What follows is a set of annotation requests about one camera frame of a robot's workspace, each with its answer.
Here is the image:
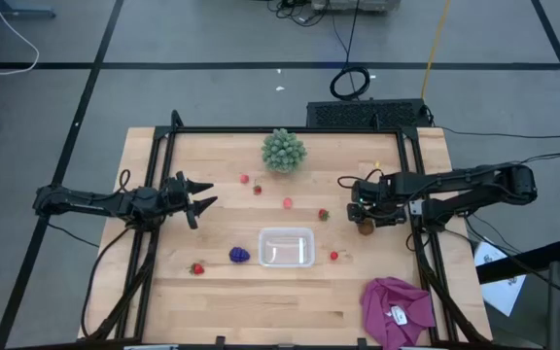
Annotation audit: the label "black mesh computer case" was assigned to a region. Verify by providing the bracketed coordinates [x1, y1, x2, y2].
[305, 98, 432, 130]

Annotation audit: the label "black power cable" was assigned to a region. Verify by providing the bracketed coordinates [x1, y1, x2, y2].
[436, 124, 560, 141]

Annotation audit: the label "tangled black cables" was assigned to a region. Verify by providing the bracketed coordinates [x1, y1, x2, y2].
[265, 0, 340, 26]

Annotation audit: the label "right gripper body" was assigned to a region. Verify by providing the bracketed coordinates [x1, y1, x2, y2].
[360, 193, 410, 228]

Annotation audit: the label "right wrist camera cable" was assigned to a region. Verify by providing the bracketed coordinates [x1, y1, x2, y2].
[336, 168, 384, 191]

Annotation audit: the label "black aluminium table frame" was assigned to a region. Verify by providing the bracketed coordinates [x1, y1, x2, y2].
[81, 109, 493, 349]

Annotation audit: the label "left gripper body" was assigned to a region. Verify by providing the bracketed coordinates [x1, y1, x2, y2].
[160, 174, 199, 230]

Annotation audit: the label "magenta cloth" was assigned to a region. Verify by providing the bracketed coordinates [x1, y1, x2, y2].
[360, 276, 437, 350]

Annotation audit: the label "white cable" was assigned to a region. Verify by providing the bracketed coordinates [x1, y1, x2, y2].
[0, 0, 41, 77]

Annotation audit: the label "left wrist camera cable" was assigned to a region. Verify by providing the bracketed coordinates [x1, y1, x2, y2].
[117, 168, 133, 196]

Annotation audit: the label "yellow cable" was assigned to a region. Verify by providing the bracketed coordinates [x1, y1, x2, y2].
[420, 0, 452, 101]

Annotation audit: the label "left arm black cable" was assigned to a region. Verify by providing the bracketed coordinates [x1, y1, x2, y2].
[80, 226, 138, 340]

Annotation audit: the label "grey equipment case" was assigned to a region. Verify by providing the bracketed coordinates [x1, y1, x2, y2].
[311, 0, 402, 14]

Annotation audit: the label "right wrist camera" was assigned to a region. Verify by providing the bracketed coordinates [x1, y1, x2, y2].
[351, 178, 383, 203]

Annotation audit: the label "white paper sheet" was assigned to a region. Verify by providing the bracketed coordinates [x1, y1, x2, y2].
[472, 240, 528, 318]

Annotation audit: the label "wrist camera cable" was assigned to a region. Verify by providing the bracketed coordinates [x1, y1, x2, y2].
[117, 168, 133, 196]
[336, 168, 384, 191]

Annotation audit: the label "green spiky succulent plant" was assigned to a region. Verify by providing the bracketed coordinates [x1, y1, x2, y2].
[261, 127, 308, 175]

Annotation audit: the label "blue grey cart base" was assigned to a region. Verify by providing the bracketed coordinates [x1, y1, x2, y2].
[0, 0, 57, 23]

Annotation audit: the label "coiled black cable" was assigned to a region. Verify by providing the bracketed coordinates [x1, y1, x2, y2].
[329, 65, 371, 102]

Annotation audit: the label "thin black hanging cable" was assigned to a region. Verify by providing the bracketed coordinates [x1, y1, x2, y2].
[331, 18, 352, 69]
[345, 0, 362, 69]

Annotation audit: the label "purple toy grape bunch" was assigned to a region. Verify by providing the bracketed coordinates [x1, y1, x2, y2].
[228, 246, 252, 264]

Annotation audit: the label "clear plastic tupperware container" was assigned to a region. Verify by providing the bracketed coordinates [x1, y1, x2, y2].
[258, 227, 316, 268]

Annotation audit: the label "black desk leg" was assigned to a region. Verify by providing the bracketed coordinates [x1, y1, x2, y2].
[476, 237, 560, 286]

